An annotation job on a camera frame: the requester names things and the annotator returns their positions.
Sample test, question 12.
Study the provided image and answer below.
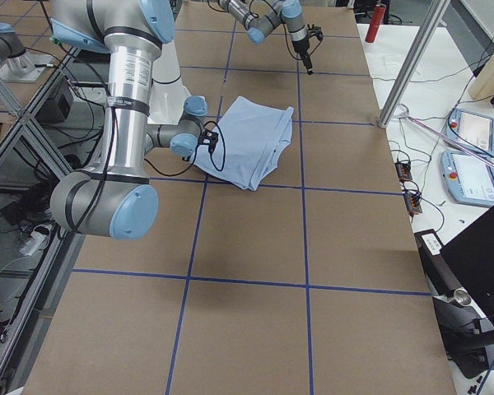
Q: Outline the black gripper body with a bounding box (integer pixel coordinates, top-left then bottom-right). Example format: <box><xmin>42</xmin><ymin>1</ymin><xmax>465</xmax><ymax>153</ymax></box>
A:
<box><xmin>291</xmin><ymin>39</ymin><xmax>310</xmax><ymax>58</ymax></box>

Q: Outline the light blue t-shirt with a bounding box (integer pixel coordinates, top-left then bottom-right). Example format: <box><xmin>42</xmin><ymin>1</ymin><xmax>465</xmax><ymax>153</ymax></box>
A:
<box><xmin>195</xmin><ymin>96</ymin><xmax>294</xmax><ymax>191</ymax></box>

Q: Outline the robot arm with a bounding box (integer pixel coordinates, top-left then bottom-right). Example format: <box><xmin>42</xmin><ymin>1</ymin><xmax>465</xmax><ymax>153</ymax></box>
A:
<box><xmin>207</xmin><ymin>0</ymin><xmax>324</xmax><ymax>75</ymax></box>
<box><xmin>50</xmin><ymin>1</ymin><xmax>207</xmax><ymax>239</ymax></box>

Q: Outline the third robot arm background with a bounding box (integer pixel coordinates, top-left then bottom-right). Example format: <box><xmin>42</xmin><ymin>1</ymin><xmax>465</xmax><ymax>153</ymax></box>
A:
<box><xmin>0</xmin><ymin>22</ymin><xmax>54</xmax><ymax>83</ymax></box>

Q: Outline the red cylinder bottle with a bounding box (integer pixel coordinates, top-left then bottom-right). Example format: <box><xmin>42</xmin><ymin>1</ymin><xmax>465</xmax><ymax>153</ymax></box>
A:
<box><xmin>365</xmin><ymin>3</ymin><xmax>387</xmax><ymax>43</ymax></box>

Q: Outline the orange terminal board far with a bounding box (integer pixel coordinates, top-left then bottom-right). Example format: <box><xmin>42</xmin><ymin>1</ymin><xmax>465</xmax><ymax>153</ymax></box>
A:
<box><xmin>394</xmin><ymin>161</ymin><xmax>412</xmax><ymax>181</ymax></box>

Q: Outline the orange terminal board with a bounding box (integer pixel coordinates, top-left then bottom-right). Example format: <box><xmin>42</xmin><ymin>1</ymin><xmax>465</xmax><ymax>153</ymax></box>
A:
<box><xmin>394</xmin><ymin>161</ymin><xmax>412</xmax><ymax>181</ymax></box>
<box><xmin>403</xmin><ymin>189</ymin><xmax>422</xmax><ymax>217</ymax></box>

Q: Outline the orange terminal board near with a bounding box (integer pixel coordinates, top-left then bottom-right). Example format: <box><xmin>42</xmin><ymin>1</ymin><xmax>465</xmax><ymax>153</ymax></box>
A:
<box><xmin>403</xmin><ymin>189</ymin><xmax>422</xmax><ymax>217</ymax></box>

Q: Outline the far teach pendant tablet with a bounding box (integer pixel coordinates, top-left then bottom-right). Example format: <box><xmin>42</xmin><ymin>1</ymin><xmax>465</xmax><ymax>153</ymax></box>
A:
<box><xmin>446</xmin><ymin>109</ymin><xmax>494</xmax><ymax>156</ymax></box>

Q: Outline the teach pendant tablet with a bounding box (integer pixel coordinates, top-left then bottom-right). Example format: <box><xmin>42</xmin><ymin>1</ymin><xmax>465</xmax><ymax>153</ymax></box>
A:
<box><xmin>440</xmin><ymin>150</ymin><xmax>494</xmax><ymax>207</ymax></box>
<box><xmin>446</xmin><ymin>109</ymin><xmax>494</xmax><ymax>156</ymax></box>

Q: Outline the near teach pendant tablet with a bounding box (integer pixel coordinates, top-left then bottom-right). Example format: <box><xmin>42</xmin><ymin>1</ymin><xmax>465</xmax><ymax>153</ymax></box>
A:
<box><xmin>440</xmin><ymin>150</ymin><xmax>494</xmax><ymax>207</ymax></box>

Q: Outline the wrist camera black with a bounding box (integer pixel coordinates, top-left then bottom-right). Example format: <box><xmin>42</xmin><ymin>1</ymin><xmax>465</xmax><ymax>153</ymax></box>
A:
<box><xmin>306</xmin><ymin>24</ymin><xmax>324</xmax><ymax>42</ymax></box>
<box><xmin>198</xmin><ymin>128</ymin><xmax>219</xmax><ymax>151</ymax></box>

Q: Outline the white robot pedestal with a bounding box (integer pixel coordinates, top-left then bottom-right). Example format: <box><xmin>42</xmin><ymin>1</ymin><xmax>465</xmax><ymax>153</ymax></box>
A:
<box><xmin>147</xmin><ymin>0</ymin><xmax>193</xmax><ymax>124</ymax></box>

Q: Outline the aluminium frame post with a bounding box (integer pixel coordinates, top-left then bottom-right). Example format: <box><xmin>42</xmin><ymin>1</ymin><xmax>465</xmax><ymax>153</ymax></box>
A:
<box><xmin>378</xmin><ymin>0</ymin><xmax>450</xmax><ymax>128</ymax></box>

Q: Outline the aluminium frame rack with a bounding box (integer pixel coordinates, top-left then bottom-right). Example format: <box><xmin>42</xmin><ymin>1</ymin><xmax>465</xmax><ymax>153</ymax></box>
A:
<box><xmin>0</xmin><ymin>53</ymin><xmax>87</xmax><ymax>395</ymax></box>

